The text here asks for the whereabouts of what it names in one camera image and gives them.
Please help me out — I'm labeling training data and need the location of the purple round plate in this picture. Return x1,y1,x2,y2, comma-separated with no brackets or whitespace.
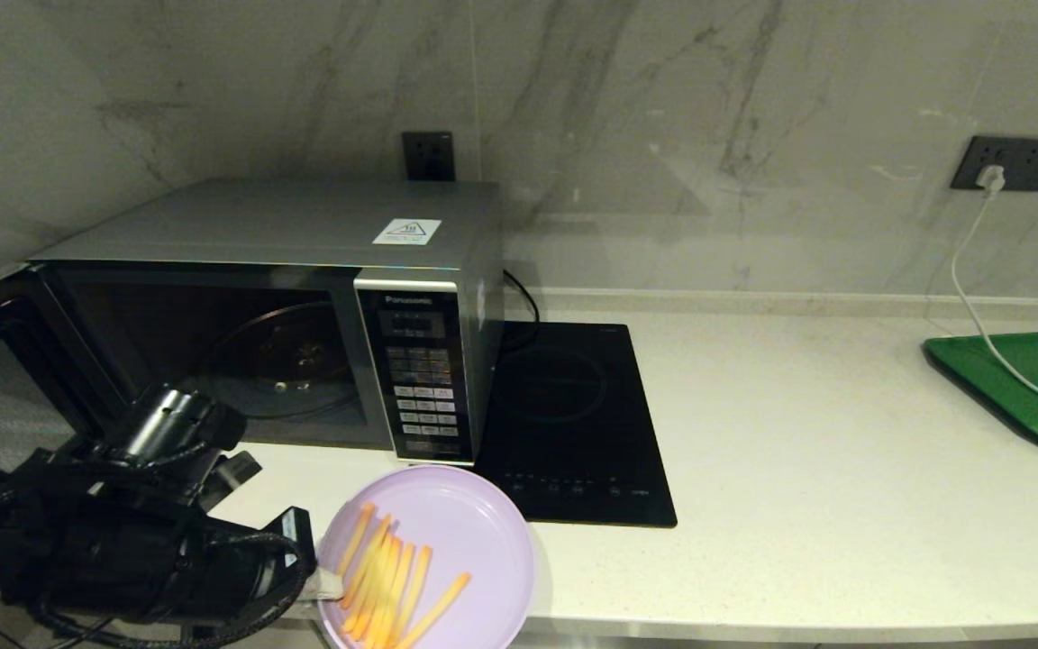
314,464,537,649

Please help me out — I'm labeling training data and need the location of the glass microwave turntable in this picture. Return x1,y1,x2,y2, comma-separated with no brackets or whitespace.
197,302,369,422

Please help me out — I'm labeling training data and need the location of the silver Panasonic microwave oven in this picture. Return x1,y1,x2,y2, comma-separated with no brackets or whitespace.
28,178,506,468

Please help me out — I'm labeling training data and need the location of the yellow french fry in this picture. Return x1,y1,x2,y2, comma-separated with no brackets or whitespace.
393,572,473,649
336,503,377,578
343,532,403,632
370,541,416,648
341,514,393,612
357,538,407,643
388,545,434,645

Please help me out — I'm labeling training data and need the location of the black induction cooktop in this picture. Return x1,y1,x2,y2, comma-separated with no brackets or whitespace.
474,322,678,528

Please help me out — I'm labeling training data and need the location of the white warning sticker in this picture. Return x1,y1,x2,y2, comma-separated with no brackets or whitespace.
372,218,442,246

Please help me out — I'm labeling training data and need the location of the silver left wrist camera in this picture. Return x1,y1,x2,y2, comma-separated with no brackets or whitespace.
205,451,264,510

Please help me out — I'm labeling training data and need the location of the small black wall socket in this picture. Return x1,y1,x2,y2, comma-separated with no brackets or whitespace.
403,132,457,181

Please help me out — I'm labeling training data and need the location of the white power cable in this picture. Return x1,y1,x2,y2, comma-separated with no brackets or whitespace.
949,187,1038,412

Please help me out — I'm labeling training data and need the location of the wide black wall socket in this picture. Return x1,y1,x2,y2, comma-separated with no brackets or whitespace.
951,135,1038,192

